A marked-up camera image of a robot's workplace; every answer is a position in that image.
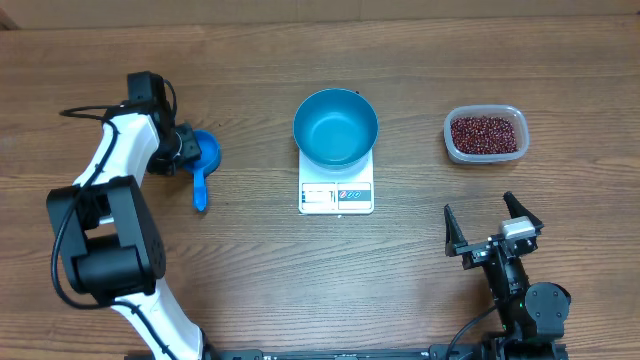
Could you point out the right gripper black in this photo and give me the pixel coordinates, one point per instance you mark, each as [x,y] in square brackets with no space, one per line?
[476,250]

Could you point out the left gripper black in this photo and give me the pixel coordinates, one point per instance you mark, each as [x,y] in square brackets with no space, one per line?
[193,149]

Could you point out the blue plastic measuring scoop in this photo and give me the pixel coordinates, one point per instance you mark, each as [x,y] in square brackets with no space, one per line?
[208,162]

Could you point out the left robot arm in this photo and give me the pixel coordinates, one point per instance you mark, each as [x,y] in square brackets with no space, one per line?
[108,252]

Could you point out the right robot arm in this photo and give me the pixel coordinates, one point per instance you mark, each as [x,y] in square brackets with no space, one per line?
[532,315]

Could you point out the white digital kitchen scale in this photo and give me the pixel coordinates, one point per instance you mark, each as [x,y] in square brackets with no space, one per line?
[340,191]

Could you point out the blue metal bowl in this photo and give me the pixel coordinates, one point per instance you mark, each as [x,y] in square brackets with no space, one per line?
[335,127]

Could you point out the clear plastic food container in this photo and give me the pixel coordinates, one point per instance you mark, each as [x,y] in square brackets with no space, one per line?
[507,112]

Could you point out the red beans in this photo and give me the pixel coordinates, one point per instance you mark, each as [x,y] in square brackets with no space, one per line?
[483,135]

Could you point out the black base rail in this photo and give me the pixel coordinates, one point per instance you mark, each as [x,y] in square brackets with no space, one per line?
[434,352]

